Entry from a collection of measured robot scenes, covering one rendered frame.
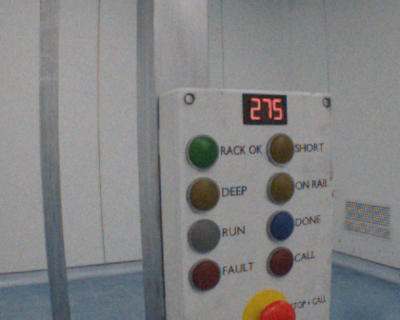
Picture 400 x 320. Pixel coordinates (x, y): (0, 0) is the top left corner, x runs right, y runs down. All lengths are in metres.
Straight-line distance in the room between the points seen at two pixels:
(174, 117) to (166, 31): 0.10
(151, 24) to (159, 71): 0.05
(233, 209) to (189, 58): 0.15
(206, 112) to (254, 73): 4.21
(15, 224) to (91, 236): 0.66
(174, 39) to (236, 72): 4.04
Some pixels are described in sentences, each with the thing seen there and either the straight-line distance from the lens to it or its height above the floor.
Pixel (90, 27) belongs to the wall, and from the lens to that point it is 4.07.
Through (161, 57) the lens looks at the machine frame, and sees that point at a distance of 0.46.
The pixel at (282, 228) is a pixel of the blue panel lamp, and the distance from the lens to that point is 0.45.
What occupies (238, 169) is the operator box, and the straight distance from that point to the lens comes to 0.42.
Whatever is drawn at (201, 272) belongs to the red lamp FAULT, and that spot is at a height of 1.06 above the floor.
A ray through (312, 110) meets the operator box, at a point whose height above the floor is 1.20.
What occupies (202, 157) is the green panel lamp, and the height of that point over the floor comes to 1.15.
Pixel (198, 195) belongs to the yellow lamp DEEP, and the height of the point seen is 1.12.
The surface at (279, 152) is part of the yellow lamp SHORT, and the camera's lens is 0.44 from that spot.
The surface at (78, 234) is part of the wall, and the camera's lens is 4.01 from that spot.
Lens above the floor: 1.17
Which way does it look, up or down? 3 degrees down
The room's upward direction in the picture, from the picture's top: 1 degrees counter-clockwise
